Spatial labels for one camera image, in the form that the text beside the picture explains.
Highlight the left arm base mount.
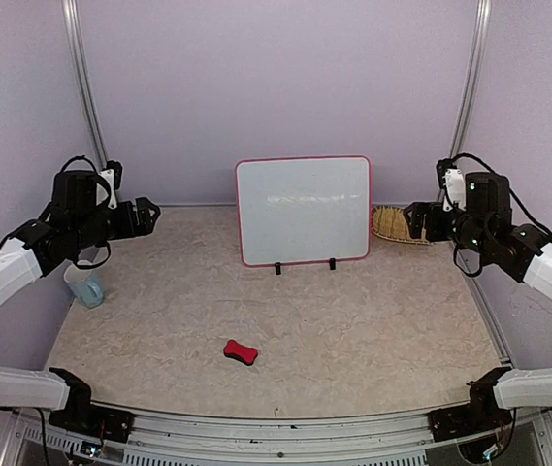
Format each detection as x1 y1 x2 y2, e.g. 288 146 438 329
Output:
49 368 135 444

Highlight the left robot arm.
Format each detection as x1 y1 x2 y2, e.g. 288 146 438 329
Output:
0 197 161 432

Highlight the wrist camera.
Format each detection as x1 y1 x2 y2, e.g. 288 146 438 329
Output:
96 160 123 210
436 158 466 212

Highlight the left aluminium corner post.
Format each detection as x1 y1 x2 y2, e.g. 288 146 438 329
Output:
61 0 109 167

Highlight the front aluminium rail frame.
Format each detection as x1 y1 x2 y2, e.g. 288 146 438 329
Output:
0 383 552 466

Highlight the woven bamboo tray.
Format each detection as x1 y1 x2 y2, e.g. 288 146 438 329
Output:
371 206 431 246

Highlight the light blue mug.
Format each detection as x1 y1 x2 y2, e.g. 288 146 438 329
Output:
63 260 105 309

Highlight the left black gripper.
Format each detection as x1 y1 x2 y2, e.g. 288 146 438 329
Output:
71 196 160 250

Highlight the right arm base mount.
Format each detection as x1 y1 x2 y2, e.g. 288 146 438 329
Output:
427 367 513 442

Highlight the aluminium corner post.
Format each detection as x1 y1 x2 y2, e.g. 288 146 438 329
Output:
449 0 493 157
61 0 109 167

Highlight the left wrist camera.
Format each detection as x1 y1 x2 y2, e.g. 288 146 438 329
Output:
96 160 123 210

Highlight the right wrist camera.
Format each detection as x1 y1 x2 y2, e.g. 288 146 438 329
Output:
436 158 466 212

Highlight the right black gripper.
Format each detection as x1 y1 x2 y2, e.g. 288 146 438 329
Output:
405 200 493 255

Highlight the pink framed whiteboard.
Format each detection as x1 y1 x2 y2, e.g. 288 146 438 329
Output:
235 155 373 269

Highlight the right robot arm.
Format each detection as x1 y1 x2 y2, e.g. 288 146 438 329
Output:
404 202 552 431

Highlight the right aluminium corner post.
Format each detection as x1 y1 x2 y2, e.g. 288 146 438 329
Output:
449 0 493 157

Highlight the red black whiteboard eraser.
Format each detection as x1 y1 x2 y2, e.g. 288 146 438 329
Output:
222 340 259 367

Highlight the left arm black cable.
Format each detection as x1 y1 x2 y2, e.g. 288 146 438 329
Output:
56 154 113 271

